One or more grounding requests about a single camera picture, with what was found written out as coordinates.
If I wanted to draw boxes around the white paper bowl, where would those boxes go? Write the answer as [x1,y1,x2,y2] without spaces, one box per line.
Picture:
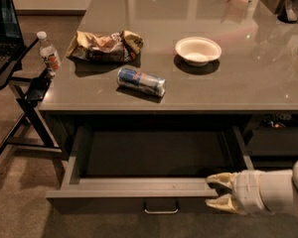
[175,37,222,66]

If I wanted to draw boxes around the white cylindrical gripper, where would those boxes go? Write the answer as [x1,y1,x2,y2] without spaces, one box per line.
[205,171,266,215]

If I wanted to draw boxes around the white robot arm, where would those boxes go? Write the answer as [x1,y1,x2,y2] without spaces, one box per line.
[206,161,298,215]

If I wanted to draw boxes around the crumpled chip bag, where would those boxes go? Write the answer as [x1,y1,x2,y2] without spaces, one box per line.
[67,30,144,63]

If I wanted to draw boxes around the black laptop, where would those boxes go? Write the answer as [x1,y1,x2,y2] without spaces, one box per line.
[0,0,25,74]

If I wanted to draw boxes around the dark glass vessel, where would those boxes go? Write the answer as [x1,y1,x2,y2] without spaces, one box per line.
[277,0,298,24]

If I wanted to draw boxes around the grey drawer cabinet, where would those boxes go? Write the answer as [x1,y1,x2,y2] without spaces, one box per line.
[38,0,298,171]

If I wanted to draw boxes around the dark drawer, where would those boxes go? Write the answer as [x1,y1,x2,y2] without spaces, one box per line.
[242,113,298,156]
[47,127,253,215]

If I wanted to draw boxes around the clear plastic water bottle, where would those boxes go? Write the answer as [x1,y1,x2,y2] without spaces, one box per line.
[37,31,61,77]

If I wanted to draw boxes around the black laptop stand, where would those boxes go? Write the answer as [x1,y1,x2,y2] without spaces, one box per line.
[0,33,60,156]

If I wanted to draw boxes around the blue silver energy drink can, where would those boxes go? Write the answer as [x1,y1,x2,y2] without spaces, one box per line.
[116,67,166,97]

